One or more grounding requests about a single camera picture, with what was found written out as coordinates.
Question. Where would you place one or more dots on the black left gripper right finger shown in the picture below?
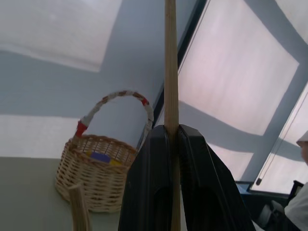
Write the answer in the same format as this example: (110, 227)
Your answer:
(211, 185)

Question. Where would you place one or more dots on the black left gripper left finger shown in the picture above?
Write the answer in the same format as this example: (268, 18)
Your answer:
(142, 183)

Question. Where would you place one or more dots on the wooden chopstick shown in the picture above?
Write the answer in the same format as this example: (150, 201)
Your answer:
(79, 209)
(171, 96)

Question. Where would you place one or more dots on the dark office chair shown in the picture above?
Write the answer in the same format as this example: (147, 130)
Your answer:
(276, 211)

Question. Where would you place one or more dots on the person in white clothes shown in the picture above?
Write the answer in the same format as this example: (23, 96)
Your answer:
(299, 187)

